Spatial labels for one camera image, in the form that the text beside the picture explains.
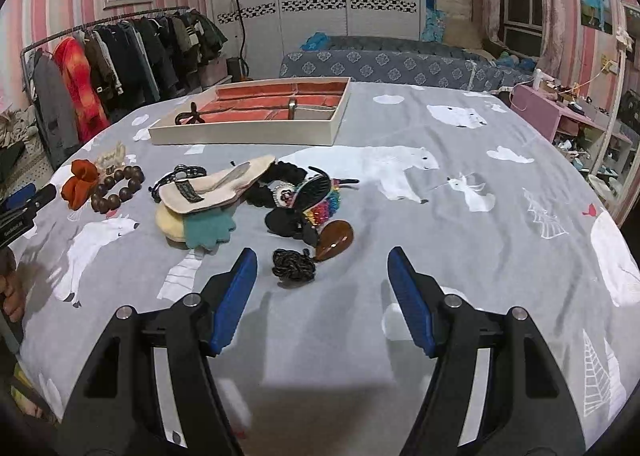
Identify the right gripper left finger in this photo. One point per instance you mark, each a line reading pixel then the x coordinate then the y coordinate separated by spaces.
pixel 114 408

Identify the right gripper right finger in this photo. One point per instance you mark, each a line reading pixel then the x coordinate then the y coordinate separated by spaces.
pixel 528 409

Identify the orange fabric scrunchie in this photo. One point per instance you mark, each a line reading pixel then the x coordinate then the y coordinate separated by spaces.
pixel 79 187

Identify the yellow plush hair clip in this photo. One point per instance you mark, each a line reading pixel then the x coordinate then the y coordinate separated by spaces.
pixel 205 229

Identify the beige snap hair clip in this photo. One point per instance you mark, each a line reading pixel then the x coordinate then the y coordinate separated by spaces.
pixel 217 190

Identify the black scrunchie with flower charm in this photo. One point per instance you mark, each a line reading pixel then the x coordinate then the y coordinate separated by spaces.
pixel 276 186

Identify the colorful black hair clip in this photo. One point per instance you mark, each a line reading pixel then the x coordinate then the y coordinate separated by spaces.
pixel 308 208

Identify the beige jewelry tray red lining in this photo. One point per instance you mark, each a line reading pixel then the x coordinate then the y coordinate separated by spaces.
pixel 280 111

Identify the person left hand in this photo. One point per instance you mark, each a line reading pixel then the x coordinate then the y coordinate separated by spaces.
pixel 11 287

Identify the grey quilted coat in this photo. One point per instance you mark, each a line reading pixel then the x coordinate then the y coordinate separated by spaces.
pixel 55 112

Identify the red orange coat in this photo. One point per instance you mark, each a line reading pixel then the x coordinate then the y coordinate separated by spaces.
pixel 76 75

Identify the metal clothes rack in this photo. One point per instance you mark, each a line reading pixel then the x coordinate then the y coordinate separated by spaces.
pixel 85 26

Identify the grey polar bear bedsheet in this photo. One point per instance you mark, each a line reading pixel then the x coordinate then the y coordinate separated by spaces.
pixel 471 192

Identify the dark hanging clothes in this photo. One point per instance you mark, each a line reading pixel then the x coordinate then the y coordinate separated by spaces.
pixel 141 60

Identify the pink side table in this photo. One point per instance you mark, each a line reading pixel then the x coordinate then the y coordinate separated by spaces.
pixel 550 118

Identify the pink floral curtain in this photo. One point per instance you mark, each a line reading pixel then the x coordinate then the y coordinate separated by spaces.
pixel 556 37

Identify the blue patterned sofa bed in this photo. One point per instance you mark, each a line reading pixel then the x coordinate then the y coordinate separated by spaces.
pixel 399 61

